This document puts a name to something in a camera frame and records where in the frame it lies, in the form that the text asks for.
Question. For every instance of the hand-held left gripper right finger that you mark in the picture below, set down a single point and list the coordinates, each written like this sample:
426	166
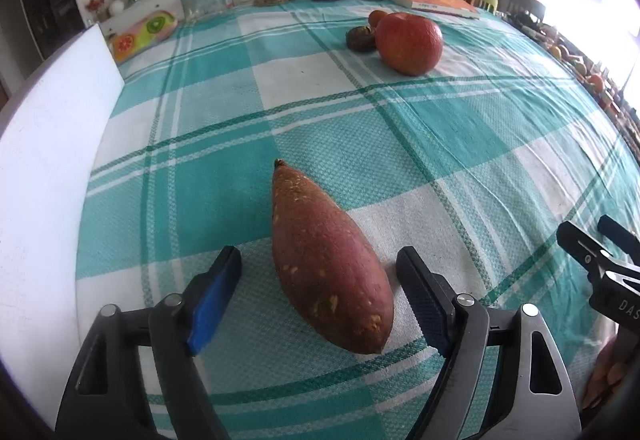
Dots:
425	305

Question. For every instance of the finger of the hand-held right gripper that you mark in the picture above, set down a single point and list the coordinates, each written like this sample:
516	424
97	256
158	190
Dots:
582	247
620	237

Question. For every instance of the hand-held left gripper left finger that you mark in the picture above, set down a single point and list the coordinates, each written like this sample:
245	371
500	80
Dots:
215	305

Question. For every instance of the plump sweet potato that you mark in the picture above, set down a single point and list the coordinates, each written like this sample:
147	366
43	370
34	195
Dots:
325	265

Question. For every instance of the white cardboard box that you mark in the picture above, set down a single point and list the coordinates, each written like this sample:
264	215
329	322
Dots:
50	170

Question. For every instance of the person's right hand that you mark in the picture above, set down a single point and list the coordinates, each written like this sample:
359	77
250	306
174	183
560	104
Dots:
602	377

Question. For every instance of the teal white checked tablecloth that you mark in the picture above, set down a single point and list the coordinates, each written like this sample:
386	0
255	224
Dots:
425	145

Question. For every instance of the fruit basket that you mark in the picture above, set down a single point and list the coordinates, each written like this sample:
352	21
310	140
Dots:
567	55

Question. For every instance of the red apple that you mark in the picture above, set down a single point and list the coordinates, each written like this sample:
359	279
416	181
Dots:
409	44

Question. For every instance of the green plastic stool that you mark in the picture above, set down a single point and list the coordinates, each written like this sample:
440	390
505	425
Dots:
487	0

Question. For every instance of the small dark brown fruit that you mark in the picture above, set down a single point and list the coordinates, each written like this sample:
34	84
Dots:
360	39

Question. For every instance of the small red round fruit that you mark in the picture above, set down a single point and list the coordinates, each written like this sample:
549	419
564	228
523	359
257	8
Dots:
377	17

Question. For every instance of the white television cabinet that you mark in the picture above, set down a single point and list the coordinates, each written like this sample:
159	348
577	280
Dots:
150	3

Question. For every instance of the white round vase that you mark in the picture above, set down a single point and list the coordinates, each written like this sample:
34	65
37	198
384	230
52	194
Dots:
116	7

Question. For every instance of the red flower bouquet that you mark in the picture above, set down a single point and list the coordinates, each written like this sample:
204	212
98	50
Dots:
96	3

